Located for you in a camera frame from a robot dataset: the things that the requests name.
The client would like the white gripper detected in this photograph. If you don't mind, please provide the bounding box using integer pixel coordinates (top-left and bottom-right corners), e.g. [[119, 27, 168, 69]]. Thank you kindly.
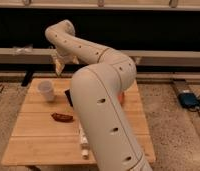
[[54, 47, 79, 76]]

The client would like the long grey metal rail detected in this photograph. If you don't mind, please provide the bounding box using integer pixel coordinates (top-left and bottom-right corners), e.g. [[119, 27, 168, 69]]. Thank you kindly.
[[0, 48, 200, 67]]

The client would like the black table leg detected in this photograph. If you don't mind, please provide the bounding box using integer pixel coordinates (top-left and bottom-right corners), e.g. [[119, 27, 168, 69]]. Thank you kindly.
[[21, 70, 34, 87]]

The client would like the orange ceramic bowl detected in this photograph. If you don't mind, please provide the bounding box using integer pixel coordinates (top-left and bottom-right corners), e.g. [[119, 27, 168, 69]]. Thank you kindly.
[[118, 92, 125, 105]]

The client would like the black rectangular object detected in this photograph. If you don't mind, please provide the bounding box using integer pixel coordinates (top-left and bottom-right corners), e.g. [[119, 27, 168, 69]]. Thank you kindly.
[[65, 89, 73, 107]]

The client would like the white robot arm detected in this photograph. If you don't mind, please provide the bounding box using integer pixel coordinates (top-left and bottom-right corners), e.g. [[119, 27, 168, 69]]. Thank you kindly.
[[45, 20, 152, 171]]

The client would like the blue power adapter box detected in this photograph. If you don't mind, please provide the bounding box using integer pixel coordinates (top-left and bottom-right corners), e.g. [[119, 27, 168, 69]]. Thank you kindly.
[[178, 93, 200, 108]]

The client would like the dark red chili pepper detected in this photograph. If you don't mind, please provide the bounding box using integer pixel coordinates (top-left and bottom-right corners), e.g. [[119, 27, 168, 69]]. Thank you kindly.
[[52, 113, 73, 122]]

